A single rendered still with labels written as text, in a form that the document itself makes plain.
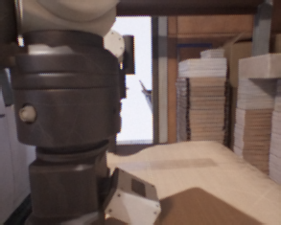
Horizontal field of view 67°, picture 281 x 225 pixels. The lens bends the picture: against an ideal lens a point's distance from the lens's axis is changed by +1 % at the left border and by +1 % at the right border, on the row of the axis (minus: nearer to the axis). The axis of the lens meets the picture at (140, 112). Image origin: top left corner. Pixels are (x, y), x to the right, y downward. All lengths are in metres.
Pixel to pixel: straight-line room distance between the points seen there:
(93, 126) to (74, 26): 0.07
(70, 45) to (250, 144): 2.09
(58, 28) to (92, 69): 0.04
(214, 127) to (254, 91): 0.48
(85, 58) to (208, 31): 2.69
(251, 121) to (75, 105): 2.04
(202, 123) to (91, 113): 2.01
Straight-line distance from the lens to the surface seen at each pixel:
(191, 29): 2.77
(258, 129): 2.21
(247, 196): 0.40
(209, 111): 2.14
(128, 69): 0.53
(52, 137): 0.16
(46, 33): 0.17
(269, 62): 1.84
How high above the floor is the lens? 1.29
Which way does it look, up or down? 9 degrees down
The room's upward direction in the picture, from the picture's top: 2 degrees counter-clockwise
